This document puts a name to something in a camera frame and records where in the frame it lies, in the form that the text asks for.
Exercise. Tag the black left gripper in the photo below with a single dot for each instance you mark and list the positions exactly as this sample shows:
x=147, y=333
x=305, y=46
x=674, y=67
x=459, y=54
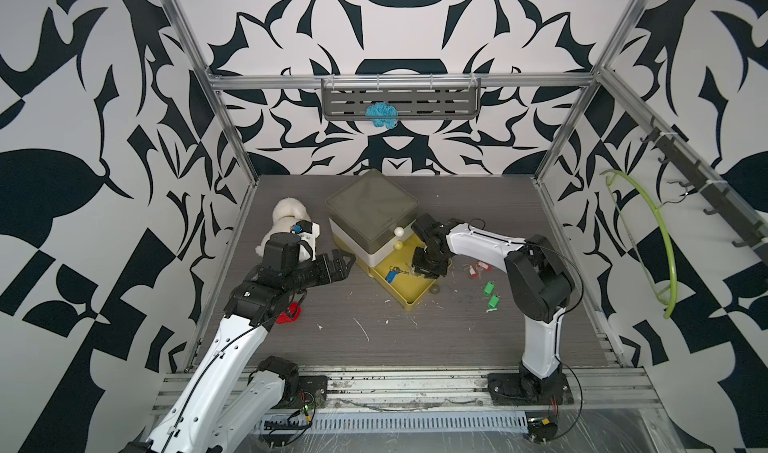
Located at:
x=340, y=271

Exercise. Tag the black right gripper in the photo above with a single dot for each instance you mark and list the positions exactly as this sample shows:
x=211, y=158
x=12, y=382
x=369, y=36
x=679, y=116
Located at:
x=417, y=265

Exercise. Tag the yellow bottom drawer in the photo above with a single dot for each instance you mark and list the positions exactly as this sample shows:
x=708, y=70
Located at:
x=409, y=288

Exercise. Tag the key with red tag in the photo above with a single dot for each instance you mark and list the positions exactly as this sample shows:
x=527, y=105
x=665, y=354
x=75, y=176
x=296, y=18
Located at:
x=471, y=271
x=483, y=266

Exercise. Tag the grey-yellow mini drawer cabinet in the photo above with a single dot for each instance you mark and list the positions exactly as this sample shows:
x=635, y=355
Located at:
x=364, y=214

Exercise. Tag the key with green tag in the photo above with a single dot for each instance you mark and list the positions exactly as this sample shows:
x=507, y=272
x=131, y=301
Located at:
x=489, y=289
x=493, y=303

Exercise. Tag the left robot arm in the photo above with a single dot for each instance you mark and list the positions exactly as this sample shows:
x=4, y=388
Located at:
x=205, y=418

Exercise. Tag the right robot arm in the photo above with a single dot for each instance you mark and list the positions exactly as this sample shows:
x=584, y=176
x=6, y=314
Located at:
x=541, y=287

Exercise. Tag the key with blue tag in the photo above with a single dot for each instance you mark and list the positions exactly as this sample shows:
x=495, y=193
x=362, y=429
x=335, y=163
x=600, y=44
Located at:
x=393, y=273

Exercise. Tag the red strawberry toy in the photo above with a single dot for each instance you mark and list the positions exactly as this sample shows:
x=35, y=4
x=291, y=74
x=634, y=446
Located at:
x=290, y=315

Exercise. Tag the white plush toy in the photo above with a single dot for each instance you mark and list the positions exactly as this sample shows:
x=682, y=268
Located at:
x=286, y=213

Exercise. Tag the teal yarn ball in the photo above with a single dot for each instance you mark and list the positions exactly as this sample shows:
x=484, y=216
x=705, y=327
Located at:
x=382, y=115

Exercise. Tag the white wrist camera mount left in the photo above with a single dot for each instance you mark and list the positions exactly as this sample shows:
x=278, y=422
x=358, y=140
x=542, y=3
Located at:
x=308, y=232

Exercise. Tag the grey wall shelf rack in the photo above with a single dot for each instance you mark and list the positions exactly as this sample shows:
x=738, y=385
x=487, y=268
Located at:
x=428, y=98

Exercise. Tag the grey hook rail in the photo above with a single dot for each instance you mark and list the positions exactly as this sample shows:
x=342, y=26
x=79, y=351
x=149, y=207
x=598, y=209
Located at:
x=698, y=178

